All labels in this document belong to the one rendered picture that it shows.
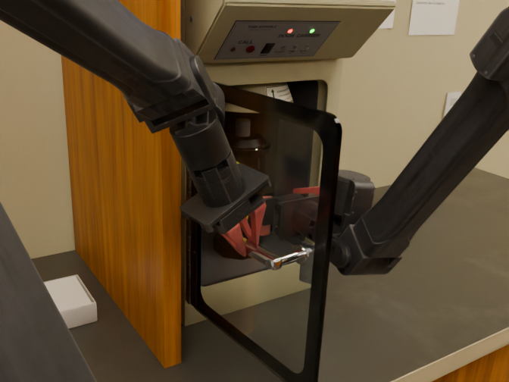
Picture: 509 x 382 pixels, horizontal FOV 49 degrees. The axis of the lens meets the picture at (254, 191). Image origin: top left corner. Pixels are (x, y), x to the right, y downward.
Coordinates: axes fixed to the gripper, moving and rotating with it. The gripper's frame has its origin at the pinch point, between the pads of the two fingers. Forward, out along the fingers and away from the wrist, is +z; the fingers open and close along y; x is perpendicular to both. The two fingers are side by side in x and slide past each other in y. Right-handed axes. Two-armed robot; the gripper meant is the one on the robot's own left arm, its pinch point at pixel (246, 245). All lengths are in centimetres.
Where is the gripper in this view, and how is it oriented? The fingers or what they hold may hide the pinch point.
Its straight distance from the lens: 75.1
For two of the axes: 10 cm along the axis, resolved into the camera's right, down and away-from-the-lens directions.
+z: 3.0, 7.6, 5.7
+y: -7.3, 5.7, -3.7
